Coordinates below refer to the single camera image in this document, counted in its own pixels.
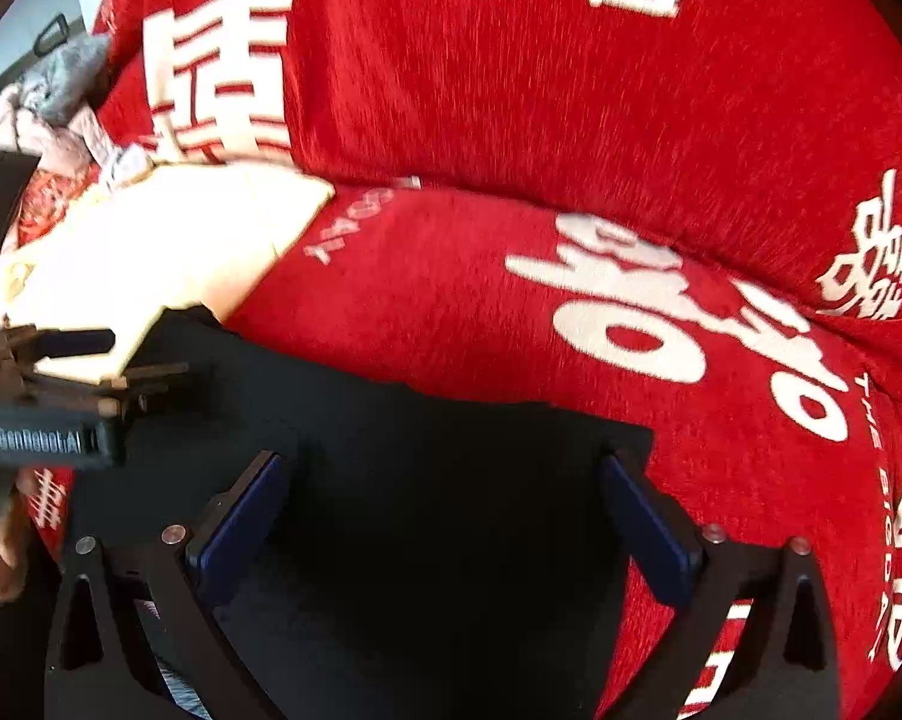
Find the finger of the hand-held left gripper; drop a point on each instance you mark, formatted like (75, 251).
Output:
(150, 373)
(75, 343)

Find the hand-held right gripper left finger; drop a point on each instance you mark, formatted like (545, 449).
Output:
(241, 532)

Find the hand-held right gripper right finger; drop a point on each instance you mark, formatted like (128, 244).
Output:
(649, 532)

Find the black pants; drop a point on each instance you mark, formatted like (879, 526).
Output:
(436, 510)

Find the person's left hand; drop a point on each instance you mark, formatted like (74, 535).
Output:
(8, 547)

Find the cream yellow cloth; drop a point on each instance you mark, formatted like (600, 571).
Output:
(181, 240)

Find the red patterned cushion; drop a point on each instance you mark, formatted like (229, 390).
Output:
(49, 202)

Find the pink cloth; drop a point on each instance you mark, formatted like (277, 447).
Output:
(53, 139)

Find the grey cloth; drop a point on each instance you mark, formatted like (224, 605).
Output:
(68, 82)

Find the red printed sofa cover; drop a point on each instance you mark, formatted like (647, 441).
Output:
(571, 127)

